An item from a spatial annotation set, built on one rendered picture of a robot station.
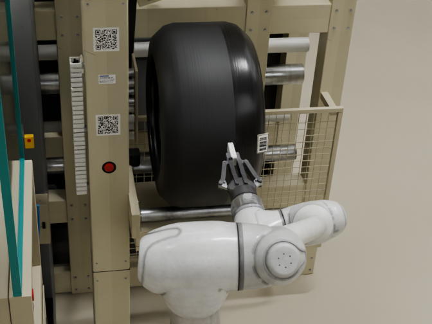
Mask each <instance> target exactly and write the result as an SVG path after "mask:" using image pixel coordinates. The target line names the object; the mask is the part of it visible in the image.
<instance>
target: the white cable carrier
mask: <svg viewBox="0 0 432 324"><path fill-rule="evenodd" d="M69 65H70V79H71V103H72V116H73V141H74V155H75V179H76V194H77V195H82V194H87V188H89V182H87V177H86V146H85V132H87V125H84V101H83V83H82V70H83V69H84V62H82V60H81V57H70V58H69Z"/></svg>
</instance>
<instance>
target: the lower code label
mask: <svg viewBox="0 0 432 324"><path fill-rule="evenodd" d="M96 135H97V136H106V135H120V114H104V115H96Z"/></svg>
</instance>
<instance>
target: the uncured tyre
mask: <svg viewBox="0 0 432 324"><path fill-rule="evenodd" d="M146 112H147V133H148V146H149V152H150V161H151V165H152V171H153V175H154V180H155V184H156V188H157V192H158V194H159V195H160V196H161V197H162V198H164V200H165V201H167V202H168V203H169V204H171V205H172V206H177V207H180V208H187V207H198V206H200V205H203V206H216V205H226V204H231V199H230V195H229V193H228V192H227V191H226V190H225V189H222V190H219V189H218V185H219V181H220V179H221V172H222V162H223V161H226V153H228V151H227V147H228V143H232V142H233V146H234V148H235V152H238V153H239V155H240V158H241V160H245V159H246V160H248V161H249V163H250V165H251V166H252V167H253V169H254V171H255V172H256V174H257V175H258V176H259V177H260V176H261V173H262V167H263V162H264V152H263V153H259V154H257V135H259V134H265V133H266V110H265V100H264V87H263V81H262V74H261V69H260V63H259V60H258V55H257V51H256V49H255V46H254V44H253V41H252V40H251V38H250V37H249V36H248V35H247V34H246V33H245V32H244V31H243V30H242V29H241V28H239V27H238V26H237V25H236V24H233V23H230V22H226V21H213V22H173V23H170V24H166V25H164V26H162V27H161V28H160V29H159V30H158V31H157V32H156V33H155V34H154V35H153V36H152V37H151V39H150V43H149V47H148V57H147V70H146Z"/></svg>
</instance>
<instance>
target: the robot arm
mask: <svg viewBox="0 0 432 324"><path fill-rule="evenodd" d="M227 151H228V153H226V161H223V162H222V172H221V179H220V181H219V185H218V189H219V190H222V189H225V190H226V191H227V192H228V193H229V196H230V199H231V214H232V217H233V222H223V221H212V220H209V221H193V222H178V223H174V224H169V225H166V226H162V227H160V228H157V229H154V230H152V231H150V232H148V233H147V234H146V235H145V236H144V237H142V238H141V239H140V241H139V255H138V273H137V277H138V280H139V281H140V283H141V284H142V286H143V287H144V288H146V289H147V290H149V291H150V292H152V293H156V294H160V295H161V297H162V299H163V301H164V303H165V305H166V306H167V307H168V308H169V309H170V324H220V308H221V307H222V305H223V304H224V302H225V300H226V297H227V296H228V294H229V292H230V291H246V290H252V289H261V288H266V287H270V286H272V285H275V286H284V285H288V284H291V283H292V282H294V281H295V280H296V279H297V278H298V277H299V276H300V275H301V274H302V272H303V270H304V268H305V264H306V261H307V252H306V249H305V246H312V245H316V244H321V243H323V242H326V241H328V240H330V239H333V238H334V237H336V236H338V235H339V234H341V233H342V232H343V231H344V230H345V227H346V225H347V215H346V212H345V210H344V208H343V207H342V205H340V204H339V203H338V202H336V201H330V200H318V201H308V202H303V203H300V204H296V205H293V206H290V207H287V208H284V209H281V210H265V209H264V205H263V202H262V200H261V198H260V197H259V196H258V195H257V187H262V181H263V179H262V178H261V177H259V176H258V175H257V173H256V172H255V171H254V169H253V167H252V166H251V165H250V163H249V161H248V160H246V159H245V160H241V158H240V155H239V153H238V152H235V148H234V146H233V142H232V143H228V147H227ZM234 165H237V170H238V174H239V177H240V178H239V177H238V176H237V174H236V171H235V167H234ZM226 168H228V170H229V174H230V177H231V181H230V183H229V185H227V182H226V181H225V178H226ZM244 170H245V171H246V172H247V174H248V176H249V177H250V179H251V181H250V180H249V179H248V178H247V175H246V173H245V171H244Z"/></svg>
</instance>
